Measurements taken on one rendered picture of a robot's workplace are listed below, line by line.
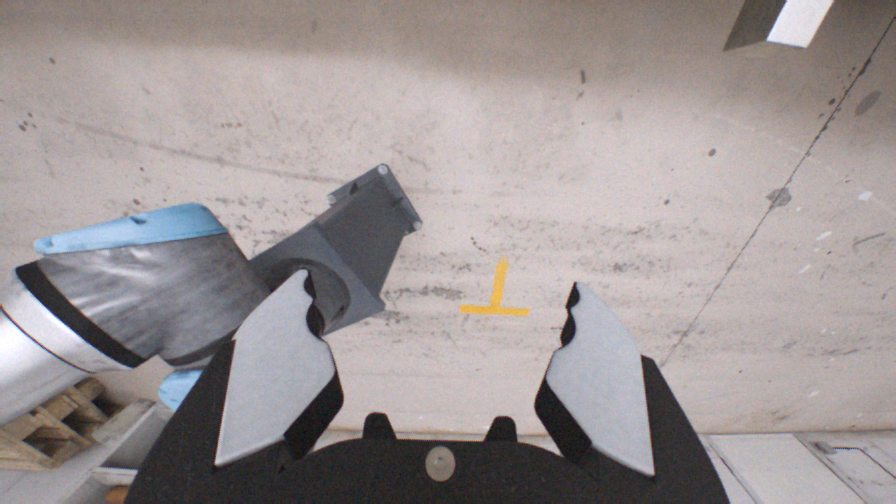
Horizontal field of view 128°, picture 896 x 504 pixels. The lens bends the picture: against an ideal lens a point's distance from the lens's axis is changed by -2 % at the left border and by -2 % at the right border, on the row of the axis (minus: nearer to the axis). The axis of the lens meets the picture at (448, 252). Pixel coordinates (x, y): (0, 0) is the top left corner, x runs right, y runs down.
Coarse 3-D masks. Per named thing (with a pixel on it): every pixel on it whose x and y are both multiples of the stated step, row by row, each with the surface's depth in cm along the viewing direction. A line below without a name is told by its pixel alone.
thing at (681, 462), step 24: (648, 360) 8; (648, 384) 7; (648, 408) 6; (672, 408) 6; (672, 432) 6; (600, 456) 5; (672, 456) 5; (696, 456) 5; (600, 480) 5; (624, 480) 5; (648, 480) 5; (672, 480) 5; (696, 480) 5; (720, 480) 5
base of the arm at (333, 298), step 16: (272, 272) 49; (288, 272) 48; (320, 272) 51; (272, 288) 45; (320, 288) 49; (336, 288) 52; (320, 304) 48; (336, 304) 52; (320, 320) 48; (336, 320) 55
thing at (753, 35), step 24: (768, 0) 14; (792, 0) 13; (816, 0) 13; (744, 24) 16; (768, 24) 14; (792, 24) 14; (816, 24) 14; (744, 48) 16; (768, 48) 15; (792, 48) 15
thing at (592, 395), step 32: (576, 288) 11; (576, 320) 9; (608, 320) 9; (576, 352) 8; (608, 352) 8; (640, 352) 8; (544, 384) 7; (576, 384) 7; (608, 384) 7; (640, 384) 7; (544, 416) 7; (576, 416) 6; (608, 416) 6; (640, 416) 6; (576, 448) 6; (608, 448) 5; (640, 448) 5
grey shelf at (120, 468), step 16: (160, 400) 169; (144, 416) 159; (160, 416) 170; (128, 432) 150; (144, 432) 160; (160, 432) 170; (112, 448) 142; (128, 448) 151; (144, 448) 160; (96, 464) 135; (112, 464) 143; (128, 464) 151; (80, 480) 128; (96, 480) 136; (112, 480) 136; (128, 480) 135; (64, 496) 123; (80, 496) 129; (96, 496) 135
